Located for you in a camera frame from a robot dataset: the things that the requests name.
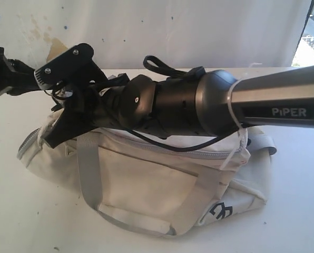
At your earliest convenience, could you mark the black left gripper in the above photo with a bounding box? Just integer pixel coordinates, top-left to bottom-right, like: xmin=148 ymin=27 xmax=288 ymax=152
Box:
xmin=0 ymin=47 xmax=38 ymax=96

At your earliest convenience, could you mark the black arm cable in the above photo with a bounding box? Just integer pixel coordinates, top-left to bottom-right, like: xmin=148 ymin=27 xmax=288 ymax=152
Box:
xmin=125 ymin=55 xmax=242 ymax=153

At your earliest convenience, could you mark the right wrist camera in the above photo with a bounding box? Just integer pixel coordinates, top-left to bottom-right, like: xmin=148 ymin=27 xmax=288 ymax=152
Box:
xmin=34 ymin=43 xmax=107 ymax=90

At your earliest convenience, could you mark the white canvas duffel bag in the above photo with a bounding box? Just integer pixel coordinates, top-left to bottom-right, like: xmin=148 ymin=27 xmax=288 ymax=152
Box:
xmin=17 ymin=110 xmax=277 ymax=237

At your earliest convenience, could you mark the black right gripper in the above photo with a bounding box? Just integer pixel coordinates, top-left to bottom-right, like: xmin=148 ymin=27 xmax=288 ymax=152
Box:
xmin=42 ymin=79 xmax=125 ymax=148

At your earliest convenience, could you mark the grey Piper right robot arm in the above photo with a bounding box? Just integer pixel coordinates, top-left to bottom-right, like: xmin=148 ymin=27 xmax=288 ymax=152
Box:
xmin=44 ymin=66 xmax=314 ymax=148

